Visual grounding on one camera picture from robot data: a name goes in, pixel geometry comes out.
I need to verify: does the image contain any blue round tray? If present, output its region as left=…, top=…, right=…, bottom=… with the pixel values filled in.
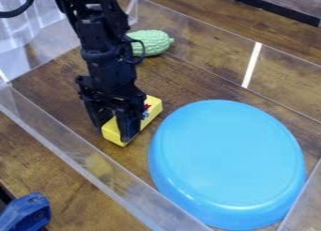
left=149, top=100, right=306, bottom=231

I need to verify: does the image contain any yellow brick with label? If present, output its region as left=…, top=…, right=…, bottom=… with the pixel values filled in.
left=102, top=95, right=163, bottom=146

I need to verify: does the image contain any clear acrylic enclosure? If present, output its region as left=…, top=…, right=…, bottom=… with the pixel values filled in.
left=0, top=0, right=321, bottom=231

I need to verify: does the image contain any black cable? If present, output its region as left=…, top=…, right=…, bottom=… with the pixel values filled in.
left=0, top=0, right=147, bottom=66

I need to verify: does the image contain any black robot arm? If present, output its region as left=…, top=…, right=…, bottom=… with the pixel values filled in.
left=55, top=0, right=147, bottom=143

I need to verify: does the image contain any blue clamp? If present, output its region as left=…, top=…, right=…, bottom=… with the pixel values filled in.
left=0, top=192, right=51, bottom=231

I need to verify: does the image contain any green knobbly toy vegetable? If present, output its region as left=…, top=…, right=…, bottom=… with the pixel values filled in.
left=127, top=30, right=174, bottom=56

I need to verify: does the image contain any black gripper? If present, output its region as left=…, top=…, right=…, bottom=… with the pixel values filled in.
left=75, top=46, right=149, bottom=143

